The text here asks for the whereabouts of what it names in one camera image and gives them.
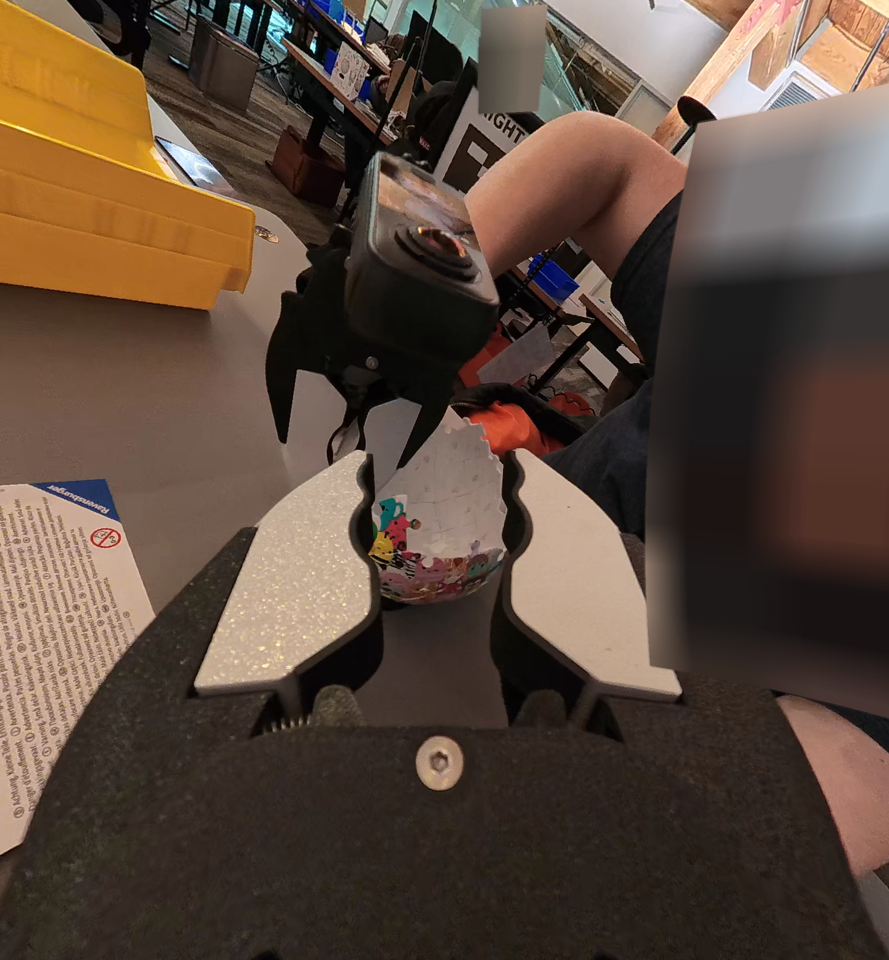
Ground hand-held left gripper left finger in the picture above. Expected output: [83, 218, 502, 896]
[193, 450, 384, 732]

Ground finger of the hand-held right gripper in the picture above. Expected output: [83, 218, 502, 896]
[365, 396, 425, 498]
[281, 369, 367, 489]

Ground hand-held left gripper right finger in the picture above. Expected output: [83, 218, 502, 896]
[491, 448, 684, 725]

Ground half-built colourful puzzle ball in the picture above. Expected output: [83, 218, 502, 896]
[369, 408, 509, 606]

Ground red orange item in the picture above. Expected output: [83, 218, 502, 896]
[455, 330, 590, 460]

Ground blue storage bins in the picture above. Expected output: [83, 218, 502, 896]
[525, 251, 582, 303]

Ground brown bag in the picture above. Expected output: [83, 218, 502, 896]
[266, 126, 346, 202]

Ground black white marker sign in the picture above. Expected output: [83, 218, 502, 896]
[433, 86, 548, 198]

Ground folded paper instruction leaflet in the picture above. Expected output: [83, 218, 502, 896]
[0, 478, 158, 879]

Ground grey waste bin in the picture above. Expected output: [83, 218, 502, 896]
[188, 15, 260, 115]

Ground yellow plastic bin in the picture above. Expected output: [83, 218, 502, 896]
[0, 0, 257, 312]

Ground person's bare leg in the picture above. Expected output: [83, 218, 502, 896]
[778, 693, 889, 880]

